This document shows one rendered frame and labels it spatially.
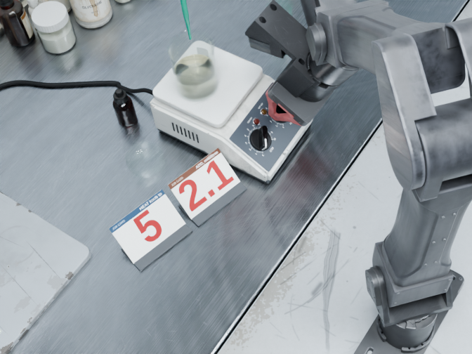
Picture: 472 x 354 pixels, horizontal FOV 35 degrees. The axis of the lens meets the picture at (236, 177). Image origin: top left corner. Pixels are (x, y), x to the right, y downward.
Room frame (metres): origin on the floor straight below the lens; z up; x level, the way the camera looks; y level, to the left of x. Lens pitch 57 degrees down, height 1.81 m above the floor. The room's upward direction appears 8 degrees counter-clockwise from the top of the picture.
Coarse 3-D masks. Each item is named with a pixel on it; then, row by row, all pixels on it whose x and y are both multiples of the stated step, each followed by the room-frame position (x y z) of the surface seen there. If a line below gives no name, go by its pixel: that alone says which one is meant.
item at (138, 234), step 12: (156, 204) 0.55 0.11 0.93; (168, 204) 0.55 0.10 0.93; (144, 216) 0.53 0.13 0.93; (156, 216) 0.53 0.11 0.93; (168, 216) 0.54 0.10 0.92; (120, 228) 0.52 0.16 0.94; (132, 228) 0.52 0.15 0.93; (144, 228) 0.52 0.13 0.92; (156, 228) 0.52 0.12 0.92; (168, 228) 0.52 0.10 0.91; (120, 240) 0.50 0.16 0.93; (132, 240) 0.50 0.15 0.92; (144, 240) 0.51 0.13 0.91; (156, 240) 0.51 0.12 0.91; (132, 252) 0.49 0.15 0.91
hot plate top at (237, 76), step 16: (224, 64) 0.73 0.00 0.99; (240, 64) 0.73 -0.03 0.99; (224, 80) 0.70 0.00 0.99; (240, 80) 0.70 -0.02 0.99; (256, 80) 0.70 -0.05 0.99; (160, 96) 0.69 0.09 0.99; (176, 96) 0.69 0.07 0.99; (224, 96) 0.68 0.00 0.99; (240, 96) 0.67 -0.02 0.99; (192, 112) 0.65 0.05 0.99; (208, 112) 0.65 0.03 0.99; (224, 112) 0.65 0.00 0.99
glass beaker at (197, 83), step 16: (192, 32) 0.73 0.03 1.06; (176, 48) 0.72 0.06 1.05; (192, 48) 0.73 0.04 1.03; (208, 48) 0.72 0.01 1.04; (176, 64) 0.68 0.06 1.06; (208, 64) 0.68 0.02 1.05; (176, 80) 0.69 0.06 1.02; (192, 80) 0.67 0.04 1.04; (208, 80) 0.68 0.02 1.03; (192, 96) 0.67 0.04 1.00; (208, 96) 0.67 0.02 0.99
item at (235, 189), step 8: (200, 160) 0.61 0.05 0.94; (224, 160) 0.61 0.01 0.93; (168, 184) 0.57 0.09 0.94; (232, 184) 0.58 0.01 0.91; (240, 184) 0.58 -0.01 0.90; (224, 192) 0.57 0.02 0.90; (232, 192) 0.57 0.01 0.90; (240, 192) 0.57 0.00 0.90; (216, 200) 0.56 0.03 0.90; (224, 200) 0.56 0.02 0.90; (232, 200) 0.56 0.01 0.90; (184, 208) 0.55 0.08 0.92; (200, 208) 0.55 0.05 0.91; (208, 208) 0.55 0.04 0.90; (216, 208) 0.55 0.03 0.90; (192, 216) 0.54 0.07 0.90; (200, 216) 0.54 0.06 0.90; (208, 216) 0.54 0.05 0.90; (200, 224) 0.53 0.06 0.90
